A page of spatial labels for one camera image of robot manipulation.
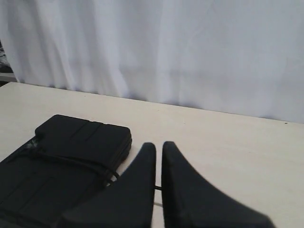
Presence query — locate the white backdrop curtain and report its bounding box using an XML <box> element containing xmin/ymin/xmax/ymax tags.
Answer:
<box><xmin>0</xmin><ymin>0</ymin><xmax>304</xmax><ymax>123</ymax></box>

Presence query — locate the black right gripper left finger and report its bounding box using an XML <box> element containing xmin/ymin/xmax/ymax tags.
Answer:
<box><xmin>57</xmin><ymin>142</ymin><xmax>156</xmax><ymax>228</ymax></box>

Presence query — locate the black plastic carrying case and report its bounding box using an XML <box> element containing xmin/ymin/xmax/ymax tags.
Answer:
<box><xmin>0</xmin><ymin>114</ymin><xmax>132</xmax><ymax>228</ymax></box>

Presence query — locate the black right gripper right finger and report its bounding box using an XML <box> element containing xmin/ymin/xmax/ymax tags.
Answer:
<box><xmin>161</xmin><ymin>142</ymin><xmax>274</xmax><ymax>228</ymax></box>

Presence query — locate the black braided rope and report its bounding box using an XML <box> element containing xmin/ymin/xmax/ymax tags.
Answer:
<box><xmin>21</xmin><ymin>142</ymin><xmax>164</xmax><ymax>192</ymax></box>

